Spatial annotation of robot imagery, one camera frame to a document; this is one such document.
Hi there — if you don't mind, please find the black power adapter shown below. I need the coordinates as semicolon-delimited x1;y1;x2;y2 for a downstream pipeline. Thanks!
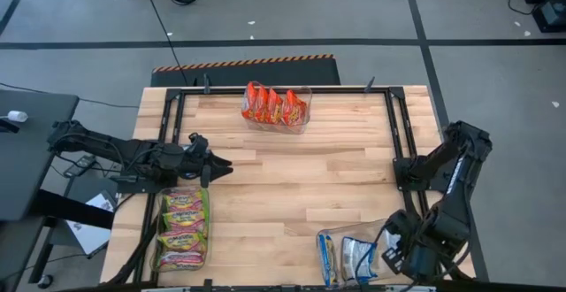
63;154;95;179

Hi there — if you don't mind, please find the black aluminium table frame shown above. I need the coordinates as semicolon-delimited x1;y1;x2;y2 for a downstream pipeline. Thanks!
105;75;477;292

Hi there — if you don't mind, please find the long black floor cable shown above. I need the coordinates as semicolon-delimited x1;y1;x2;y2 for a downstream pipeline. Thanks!
140;0;192;86

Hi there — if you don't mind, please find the black hazard-striped floor mat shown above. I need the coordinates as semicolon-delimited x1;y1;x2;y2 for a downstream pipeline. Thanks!
150;54;341;88

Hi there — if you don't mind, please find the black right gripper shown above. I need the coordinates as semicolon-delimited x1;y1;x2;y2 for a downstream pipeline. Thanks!
382;210;443;280

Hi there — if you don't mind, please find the black equipment cable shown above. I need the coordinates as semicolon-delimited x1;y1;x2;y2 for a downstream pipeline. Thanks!
507;0;539;17

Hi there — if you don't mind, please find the black desk leg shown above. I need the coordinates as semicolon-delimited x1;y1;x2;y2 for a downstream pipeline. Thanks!
28;188;115;284

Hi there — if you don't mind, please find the clear plastic bin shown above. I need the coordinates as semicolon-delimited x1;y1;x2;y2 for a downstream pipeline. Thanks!
152;186;211;272
241;81;313;134
316;219;417;287

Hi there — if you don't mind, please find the white paper sheet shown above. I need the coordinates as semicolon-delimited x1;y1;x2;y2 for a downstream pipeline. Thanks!
65;192;117;256

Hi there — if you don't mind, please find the dark grey desk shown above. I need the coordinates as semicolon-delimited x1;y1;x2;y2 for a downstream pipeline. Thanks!
0;88;80;222

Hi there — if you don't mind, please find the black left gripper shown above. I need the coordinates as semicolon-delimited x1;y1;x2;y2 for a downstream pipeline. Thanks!
175;132;234;189

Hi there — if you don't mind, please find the black equipment box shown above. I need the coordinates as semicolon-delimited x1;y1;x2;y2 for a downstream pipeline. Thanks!
532;0;566;35

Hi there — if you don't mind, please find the thin black floor cable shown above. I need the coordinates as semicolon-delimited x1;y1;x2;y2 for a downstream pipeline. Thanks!
0;81;141;110

